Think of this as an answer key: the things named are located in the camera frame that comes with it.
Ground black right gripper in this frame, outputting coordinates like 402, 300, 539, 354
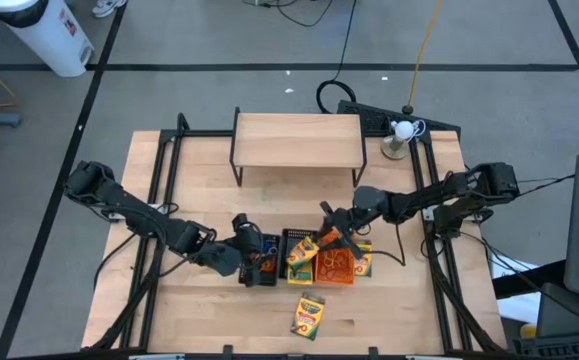
316, 201, 370, 260

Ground black plastic basket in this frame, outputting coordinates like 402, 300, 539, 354
279, 228, 320, 281
238, 233, 281, 287

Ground orange plastic basket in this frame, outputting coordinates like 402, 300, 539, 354
314, 230, 356, 286

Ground black desk stand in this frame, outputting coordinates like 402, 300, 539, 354
491, 258, 570, 301

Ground wooden riser shelf black legs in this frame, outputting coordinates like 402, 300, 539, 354
228, 106, 369, 189

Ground black textured board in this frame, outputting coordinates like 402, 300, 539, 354
337, 99, 463, 139

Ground white knob on stand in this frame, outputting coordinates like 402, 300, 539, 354
379, 119, 428, 161

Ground white paper sheet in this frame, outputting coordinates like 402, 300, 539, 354
491, 252, 543, 326

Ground black keyboard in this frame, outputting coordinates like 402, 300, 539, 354
512, 332, 579, 360

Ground person's shoe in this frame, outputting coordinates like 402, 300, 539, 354
91, 0, 128, 19

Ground white bin black lid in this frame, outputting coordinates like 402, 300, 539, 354
0, 0, 96, 79

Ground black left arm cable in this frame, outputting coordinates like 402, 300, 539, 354
158, 202, 220, 276

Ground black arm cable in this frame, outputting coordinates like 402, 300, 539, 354
356, 219, 408, 267
158, 202, 220, 276

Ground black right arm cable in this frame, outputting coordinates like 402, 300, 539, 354
356, 219, 408, 267

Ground black aluminium table frame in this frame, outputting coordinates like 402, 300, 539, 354
86, 112, 508, 360

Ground black left base cable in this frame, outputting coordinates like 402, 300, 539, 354
92, 232, 138, 291

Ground black hanging cable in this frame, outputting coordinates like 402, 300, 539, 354
315, 0, 359, 115

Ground yellow hanging cable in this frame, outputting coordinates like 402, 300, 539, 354
401, 0, 445, 116

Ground black floor cable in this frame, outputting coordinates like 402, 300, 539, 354
241, 0, 338, 29

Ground black taut side cable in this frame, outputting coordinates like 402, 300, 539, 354
516, 173, 576, 199

